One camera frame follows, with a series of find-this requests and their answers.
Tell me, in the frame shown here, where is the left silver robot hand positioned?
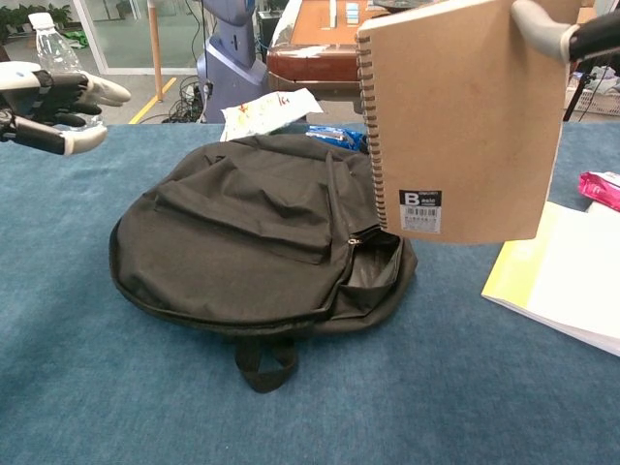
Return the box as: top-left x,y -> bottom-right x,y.
0,61 -> 132,157

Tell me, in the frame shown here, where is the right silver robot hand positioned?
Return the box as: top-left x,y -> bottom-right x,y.
511,0 -> 620,64

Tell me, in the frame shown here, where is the brown spiral notebook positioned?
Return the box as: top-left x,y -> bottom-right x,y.
356,0 -> 582,246

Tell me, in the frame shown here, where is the black fabric backpack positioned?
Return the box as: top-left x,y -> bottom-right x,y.
108,133 -> 419,394

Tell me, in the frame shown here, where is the black tripod stand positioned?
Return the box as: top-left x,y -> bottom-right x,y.
561,57 -> 620,122

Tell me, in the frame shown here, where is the clear plastic water bottle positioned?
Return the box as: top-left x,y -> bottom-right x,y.
27,12 -> 106,132

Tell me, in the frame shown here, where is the white plastic basket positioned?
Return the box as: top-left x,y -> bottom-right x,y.
566,86 -> 620,117

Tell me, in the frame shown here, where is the orange wooden pole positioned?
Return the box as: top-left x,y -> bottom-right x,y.
146,0 -> 165,103

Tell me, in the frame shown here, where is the pink white spout pouch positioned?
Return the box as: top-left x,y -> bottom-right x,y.
578,170 -> 620,213

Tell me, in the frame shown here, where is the blue table mat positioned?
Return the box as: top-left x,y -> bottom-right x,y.
0,121 -> 620,465

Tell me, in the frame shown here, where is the white snack bag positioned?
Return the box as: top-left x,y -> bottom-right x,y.
220,87 -> 325,142

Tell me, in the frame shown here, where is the blue foil packet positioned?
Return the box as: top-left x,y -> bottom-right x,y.
305,124 -> 369,154

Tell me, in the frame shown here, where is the brown mahjong table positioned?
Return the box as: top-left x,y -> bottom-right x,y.
265,0 -> 377,115

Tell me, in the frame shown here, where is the white yellow booklet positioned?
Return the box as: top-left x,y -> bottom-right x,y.
480,201 -> 620,357

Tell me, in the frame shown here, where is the black cable bundle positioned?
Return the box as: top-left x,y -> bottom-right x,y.
162,75 -> 214,125

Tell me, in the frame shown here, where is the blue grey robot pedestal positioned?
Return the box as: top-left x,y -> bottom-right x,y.
196,0 -> 270,125

